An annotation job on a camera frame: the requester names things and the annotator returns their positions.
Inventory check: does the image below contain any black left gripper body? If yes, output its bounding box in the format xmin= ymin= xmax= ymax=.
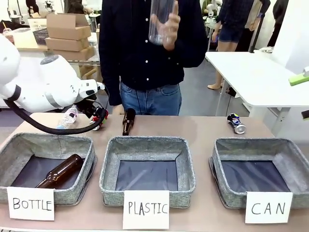
xmin=74 ymin=98 xmax=107 ymax=119

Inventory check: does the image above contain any clear plastic cup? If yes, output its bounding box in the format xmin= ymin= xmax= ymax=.
xmin=148 ymin=0 xmax=176 ymax=46

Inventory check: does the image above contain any person's right forearm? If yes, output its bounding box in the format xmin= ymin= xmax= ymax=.
xmin=98 ymin=55 xmax=123 ymax=107

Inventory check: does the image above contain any person's left forearm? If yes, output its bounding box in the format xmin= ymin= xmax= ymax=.
xmin=169 ymin=29 xmax=208 ymax=71

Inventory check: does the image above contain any grey fabric basket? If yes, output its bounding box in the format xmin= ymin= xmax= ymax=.
xmin=99 ymin=135 xmax=197 ymax=209
xmin=209 ymin=137 xmax=309 ymax=210
xmin=0 ymin=132 xmax=98 ymax=206

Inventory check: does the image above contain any crushed blue soda can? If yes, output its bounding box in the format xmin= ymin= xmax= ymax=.
xmin=226 ymin=113 xmax=247 ymax=135

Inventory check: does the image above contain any paper label reading CAN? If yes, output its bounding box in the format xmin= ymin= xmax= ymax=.
xmin=244 ymin=191 xmax=294 ymax=224

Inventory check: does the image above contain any person's left hand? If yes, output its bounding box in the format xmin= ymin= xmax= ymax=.
xmin=161 ymin=0 xmax=182 ymax=52

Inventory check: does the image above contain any crushed clear plastic bottle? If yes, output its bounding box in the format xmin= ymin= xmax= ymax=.
xmin=56 ymin=107 xmax=81 ymax=130

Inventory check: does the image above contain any brown glass bottle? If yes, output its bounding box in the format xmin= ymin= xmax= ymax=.
xmin=122 ymin=108 xmax=137 ymax=137
xmin=35 ymin=154 xmax=84 ymax=189

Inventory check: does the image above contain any white desk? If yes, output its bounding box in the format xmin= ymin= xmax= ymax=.
xmin=204 ymin=50 xmax=309 ymax=138

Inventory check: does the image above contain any flat cardboard box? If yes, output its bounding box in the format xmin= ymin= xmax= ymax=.
xmin=47 ymin=45 xmax=96 ymax=61
xmin=45 ymin=37 xmax=90 ymax=52

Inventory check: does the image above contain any bystander in black clothes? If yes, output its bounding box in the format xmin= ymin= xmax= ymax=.
xmin=266 ymin=0 xmax=290 ymax=48

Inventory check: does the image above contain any person in dark shirt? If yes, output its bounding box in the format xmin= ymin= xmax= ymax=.
xmin=98 ymin=0 xmax=208 ymax=116

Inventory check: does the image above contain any open cardboard box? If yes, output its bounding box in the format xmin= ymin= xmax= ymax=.
xmin=46 ymin=13 xmax=92 ymax=41

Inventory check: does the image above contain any black plastic crate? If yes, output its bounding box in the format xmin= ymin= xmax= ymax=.
xmin=32 ymin=28 xmax=49 ymax=46

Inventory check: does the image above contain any bystander in dark shorts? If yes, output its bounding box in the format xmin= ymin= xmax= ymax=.
xmin=207 ymin=0 xmax=271 ymax=90

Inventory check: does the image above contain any paper label reading PLASTIC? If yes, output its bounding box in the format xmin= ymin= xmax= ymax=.
xmin=122 ymin=189 xmax=170 ymax=230

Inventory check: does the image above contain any white plastic crate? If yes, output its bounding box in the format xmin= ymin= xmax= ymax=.
xmin=28 ymin=17 xmax=48 ymax=31

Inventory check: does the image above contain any paper label reading BOTTLE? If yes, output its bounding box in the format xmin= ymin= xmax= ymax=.
xmin=6 ymin=186 xmax=55 ymax=221

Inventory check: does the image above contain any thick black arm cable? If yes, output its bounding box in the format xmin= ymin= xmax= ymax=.
xmin=3 ymin=98 xmax=105 ymax=135

